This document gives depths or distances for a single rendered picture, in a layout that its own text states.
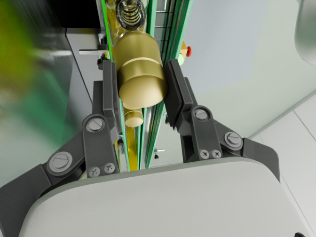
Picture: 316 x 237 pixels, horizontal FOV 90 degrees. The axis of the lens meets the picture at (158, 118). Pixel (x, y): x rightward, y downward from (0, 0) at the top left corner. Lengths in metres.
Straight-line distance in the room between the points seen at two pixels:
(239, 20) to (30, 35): 0.89
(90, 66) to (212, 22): 0.62
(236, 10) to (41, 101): 0.88
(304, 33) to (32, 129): 0.55
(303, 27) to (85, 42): 0.54
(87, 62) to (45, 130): 0.34
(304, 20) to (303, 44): 0.05
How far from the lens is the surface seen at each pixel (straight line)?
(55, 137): 0.28
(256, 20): 1.05
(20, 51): 0.24
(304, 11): 0.55
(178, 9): 0.46
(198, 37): 0.94
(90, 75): 0.59
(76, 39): 0.52
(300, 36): 0.54
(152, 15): 0.39
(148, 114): 0.80
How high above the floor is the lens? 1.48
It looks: 30 degrees down
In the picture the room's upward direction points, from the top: 168 degrees clockwise
